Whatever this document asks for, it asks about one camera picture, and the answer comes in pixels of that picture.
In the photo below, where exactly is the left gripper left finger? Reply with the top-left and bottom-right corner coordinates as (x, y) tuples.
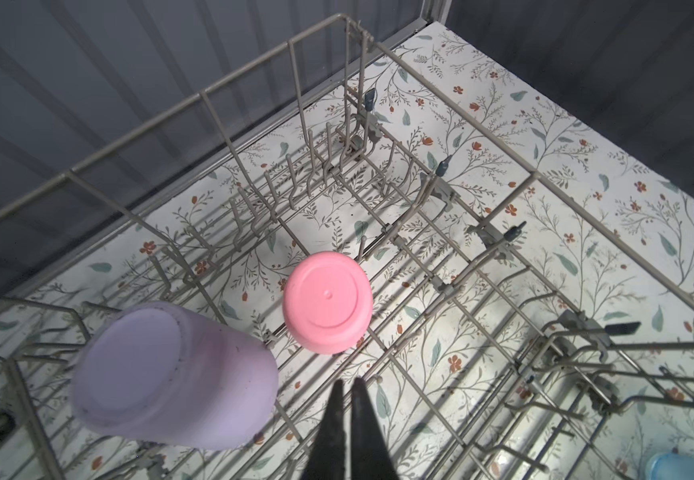
(300, 380), (346, 480)

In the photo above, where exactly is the pink cup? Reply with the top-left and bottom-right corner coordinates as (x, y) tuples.
(282, 252), (373, 355)

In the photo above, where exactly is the grey wire dish rack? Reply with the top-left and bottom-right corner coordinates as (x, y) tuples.
(0, 13), (694, 480)

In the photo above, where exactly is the light purple cup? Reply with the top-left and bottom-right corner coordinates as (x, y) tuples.
(69, 302), (278, 451)

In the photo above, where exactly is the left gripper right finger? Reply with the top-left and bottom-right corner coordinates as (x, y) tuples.
(350, 378), (399, 480)

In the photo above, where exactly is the blue transparent cup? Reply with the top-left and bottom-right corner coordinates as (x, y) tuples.
(644, 452), (694, 480)

